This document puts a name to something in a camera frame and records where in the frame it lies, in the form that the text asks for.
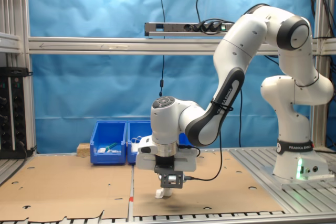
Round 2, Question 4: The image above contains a white printed cotton packet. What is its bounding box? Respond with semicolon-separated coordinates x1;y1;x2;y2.
154;187;173;199

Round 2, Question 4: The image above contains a blue plastic storage bin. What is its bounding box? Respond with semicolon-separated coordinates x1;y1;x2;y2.
89;120;128;166
127;120;153;165
179;132;196;152

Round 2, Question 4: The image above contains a brown cardboard sheet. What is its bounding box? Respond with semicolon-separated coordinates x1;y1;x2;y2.
0;154;133;223
132;150;286;218

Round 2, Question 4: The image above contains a stack of white face masks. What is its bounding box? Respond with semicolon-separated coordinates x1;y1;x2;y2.
130;136;144;153

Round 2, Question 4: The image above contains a chipboard wood block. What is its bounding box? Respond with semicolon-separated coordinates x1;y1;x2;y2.
77;143;92;157

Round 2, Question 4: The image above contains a grey power strip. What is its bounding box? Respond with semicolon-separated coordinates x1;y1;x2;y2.
144;20;237;37

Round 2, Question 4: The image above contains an aluminium profile crossbeam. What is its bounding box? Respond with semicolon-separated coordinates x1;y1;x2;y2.
27;36;281;56

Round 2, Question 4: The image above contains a black socket rack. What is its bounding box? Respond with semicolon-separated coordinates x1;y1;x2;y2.
0;66;34;159

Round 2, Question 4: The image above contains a short aluminium profile beam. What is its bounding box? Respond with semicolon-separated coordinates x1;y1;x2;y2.
0;31;22;55

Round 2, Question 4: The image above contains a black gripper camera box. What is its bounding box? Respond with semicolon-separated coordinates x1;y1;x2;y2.
153;155;185;189

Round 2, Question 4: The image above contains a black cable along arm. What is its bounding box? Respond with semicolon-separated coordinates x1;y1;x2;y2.
178;99;235;182

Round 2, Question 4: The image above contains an aluminium profile post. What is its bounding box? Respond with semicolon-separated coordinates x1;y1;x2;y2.
0;0;37;154
310;0;336;152

